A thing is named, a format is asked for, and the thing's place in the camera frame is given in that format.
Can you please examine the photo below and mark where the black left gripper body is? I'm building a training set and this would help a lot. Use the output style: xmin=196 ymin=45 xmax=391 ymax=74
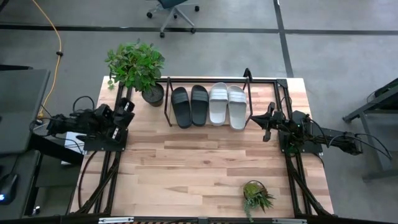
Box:
xmin=100 ymin=98 xmax=136 ymax=144

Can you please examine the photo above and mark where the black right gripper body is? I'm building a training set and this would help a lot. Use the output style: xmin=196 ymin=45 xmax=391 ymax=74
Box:
xmin=263 ymin=101 xmax=294 ymax=142

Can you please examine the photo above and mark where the light grey rubber slide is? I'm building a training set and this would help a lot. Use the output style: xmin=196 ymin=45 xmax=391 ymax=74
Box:
xmin=208 ymin=82 xmax=230 ymax=127
xmin=227 ymin=84 xmax=249 ymax=131

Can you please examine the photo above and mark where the black rubber slide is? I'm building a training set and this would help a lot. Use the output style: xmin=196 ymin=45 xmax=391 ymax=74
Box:
xmin=170 ymin=86 xmax=193 ymax=129
xmin=190 ymin=84 xmax=210 ymax=128

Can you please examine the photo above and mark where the leafy green plant black pot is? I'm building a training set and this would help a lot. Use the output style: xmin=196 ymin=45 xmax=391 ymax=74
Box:
xmin=104 ymin=39 xmax=166 ymax=108

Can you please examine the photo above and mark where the small succulent in black pot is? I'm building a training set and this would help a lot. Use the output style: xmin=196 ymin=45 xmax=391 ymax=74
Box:
xmin=242 ymin=179 xmax=277 ymax=222

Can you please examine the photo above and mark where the dark grey desk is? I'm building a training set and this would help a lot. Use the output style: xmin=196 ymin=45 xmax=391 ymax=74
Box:
xmin=0 ymin=64 xmax=52 ymax=220

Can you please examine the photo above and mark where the black metal stand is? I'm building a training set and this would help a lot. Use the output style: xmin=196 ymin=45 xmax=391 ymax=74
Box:
xmin=341 ymin=77 xmax=398 ymax=182

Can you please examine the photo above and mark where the grey legged office chair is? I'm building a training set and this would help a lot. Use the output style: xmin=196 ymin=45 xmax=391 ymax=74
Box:
xmin=146 ymin=0 xmax=200 ymax=39

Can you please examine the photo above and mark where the black computer mouse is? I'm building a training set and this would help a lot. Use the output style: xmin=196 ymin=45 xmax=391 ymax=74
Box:
xmin=0 ymin=172 xmax=19 ymax=206

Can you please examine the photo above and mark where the black metal table frame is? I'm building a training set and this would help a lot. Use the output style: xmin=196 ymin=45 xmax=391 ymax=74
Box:
xmin=70 ymin=77 xmax=335 ymax=224

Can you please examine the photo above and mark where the wooden shelf with black frame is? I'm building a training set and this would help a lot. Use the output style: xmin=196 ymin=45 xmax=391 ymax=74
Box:
xmin=164 ymin=67 xmax=255 ymax=131

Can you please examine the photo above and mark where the yellow cable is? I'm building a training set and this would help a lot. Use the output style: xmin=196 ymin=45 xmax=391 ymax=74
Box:
xmin=30 ymin=0 xmax=63 ymax=121

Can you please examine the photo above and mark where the silver metal bracket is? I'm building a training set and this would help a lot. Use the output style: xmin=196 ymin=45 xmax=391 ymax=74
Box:
xmin=271 ymin=218 xmax=308 ymax=224
xmin=98 ymin=217 xmax=135 ymax=224

